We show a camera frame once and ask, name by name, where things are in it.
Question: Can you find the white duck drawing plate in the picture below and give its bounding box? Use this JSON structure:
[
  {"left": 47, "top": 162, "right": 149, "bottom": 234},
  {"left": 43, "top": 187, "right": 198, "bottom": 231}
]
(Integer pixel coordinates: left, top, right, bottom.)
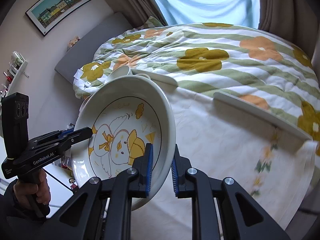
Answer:
[{"left": 71, "top": 75, "right": 176, "bottom": 210}]

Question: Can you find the white ribbed bowl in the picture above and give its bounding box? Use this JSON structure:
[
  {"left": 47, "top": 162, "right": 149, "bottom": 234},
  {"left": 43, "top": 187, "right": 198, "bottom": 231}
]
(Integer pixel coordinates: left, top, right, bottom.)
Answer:
[{"left": 104, "top": 66, "right": 132, "bottom": 84}]

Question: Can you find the person's left hand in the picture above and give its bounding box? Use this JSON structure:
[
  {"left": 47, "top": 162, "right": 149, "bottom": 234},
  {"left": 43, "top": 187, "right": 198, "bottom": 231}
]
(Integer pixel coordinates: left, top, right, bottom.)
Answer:
[{"left": 14, "top": 169, "right": 51, "bottom": 209}]

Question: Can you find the white floral tablecloth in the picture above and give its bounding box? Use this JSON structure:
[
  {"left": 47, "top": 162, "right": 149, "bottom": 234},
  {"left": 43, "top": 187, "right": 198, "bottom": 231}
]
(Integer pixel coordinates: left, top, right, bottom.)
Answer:
[{"left": 162, "top": 85, "right": 319, "bottom": 228}]

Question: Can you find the grey padded headboard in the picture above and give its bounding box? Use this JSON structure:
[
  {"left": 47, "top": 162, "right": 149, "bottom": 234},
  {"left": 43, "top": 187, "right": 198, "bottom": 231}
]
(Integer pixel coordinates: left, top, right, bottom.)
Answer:
[{"left": 55, "top": 12, "right": 132, "bottom": 83}]

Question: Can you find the cream ceramic bowl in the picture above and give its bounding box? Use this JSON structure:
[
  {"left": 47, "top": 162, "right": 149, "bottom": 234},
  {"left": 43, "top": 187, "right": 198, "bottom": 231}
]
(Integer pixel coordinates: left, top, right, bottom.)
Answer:
[{"left": 134, "top": 73, "right": 151, "bottom": 80}]

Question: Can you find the small plush toy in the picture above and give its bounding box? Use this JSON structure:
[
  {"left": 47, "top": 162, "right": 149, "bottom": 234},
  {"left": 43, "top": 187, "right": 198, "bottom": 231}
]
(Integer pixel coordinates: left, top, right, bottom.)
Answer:
[{"left": 68, "top": 36, "right": 80, "bottom": 49}]

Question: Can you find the framed townscape picture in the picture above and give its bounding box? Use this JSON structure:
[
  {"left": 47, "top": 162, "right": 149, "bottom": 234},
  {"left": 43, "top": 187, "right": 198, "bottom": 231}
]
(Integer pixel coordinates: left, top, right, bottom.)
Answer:
[{"left": 25, "top": 0, "right": 91, "bottom": 36}]

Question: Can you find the green striped pillow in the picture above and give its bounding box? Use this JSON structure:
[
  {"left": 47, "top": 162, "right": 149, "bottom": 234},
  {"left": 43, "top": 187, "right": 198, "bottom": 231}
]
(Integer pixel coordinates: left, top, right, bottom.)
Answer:
[{"left": 141, "top": 16, "right": 164, "bottom": 29}]

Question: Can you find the left brown curtain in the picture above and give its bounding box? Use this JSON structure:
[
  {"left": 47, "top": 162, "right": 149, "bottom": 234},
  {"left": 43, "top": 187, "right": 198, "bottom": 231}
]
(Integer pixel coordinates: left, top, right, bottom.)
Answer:
[{"left": 109, "top": 0, "right": 168, "bottom": 28}]

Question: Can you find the brown curtain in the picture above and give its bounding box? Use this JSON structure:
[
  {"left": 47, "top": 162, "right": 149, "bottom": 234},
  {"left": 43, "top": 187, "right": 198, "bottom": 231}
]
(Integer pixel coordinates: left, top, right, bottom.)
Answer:
[
  {"left": 258, "top": 0, "right": 319, "bottom": 58},
  {"left": 109, "top": 0, "right": 168, "bottom": 28}
]

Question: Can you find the floral green striped quilt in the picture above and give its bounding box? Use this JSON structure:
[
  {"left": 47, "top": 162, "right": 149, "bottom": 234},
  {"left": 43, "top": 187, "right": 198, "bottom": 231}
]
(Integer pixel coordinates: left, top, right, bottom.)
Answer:
[{"left": 73, "top": 23, "right": 319, "bottom": 140}]

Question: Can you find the light blue window cloth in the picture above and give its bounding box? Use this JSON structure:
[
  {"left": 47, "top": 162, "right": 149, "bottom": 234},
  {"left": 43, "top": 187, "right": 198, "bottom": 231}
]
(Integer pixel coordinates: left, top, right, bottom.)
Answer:
[{"left": 155, "top": 0, "right": 260, "bottom": 29}]

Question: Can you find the right brown curtain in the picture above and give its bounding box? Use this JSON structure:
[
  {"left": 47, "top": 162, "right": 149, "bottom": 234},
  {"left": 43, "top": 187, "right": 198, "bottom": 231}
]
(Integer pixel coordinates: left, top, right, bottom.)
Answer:
[{"left": 258, "top": 0, "right": 319, "bottom": 58}]

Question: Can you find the white wall shelf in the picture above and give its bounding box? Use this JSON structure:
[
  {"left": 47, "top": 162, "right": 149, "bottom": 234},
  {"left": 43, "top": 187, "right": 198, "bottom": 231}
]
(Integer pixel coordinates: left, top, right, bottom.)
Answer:
[{"left": 1, "top": 51, "right": 29, "bottom": 99}]

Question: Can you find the white table edge rail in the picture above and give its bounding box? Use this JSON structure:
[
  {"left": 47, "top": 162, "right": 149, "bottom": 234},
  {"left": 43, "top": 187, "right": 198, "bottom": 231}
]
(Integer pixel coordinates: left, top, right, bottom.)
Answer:
[{"left": 131, "top": 68, "right": 312, "bottom": 140}]

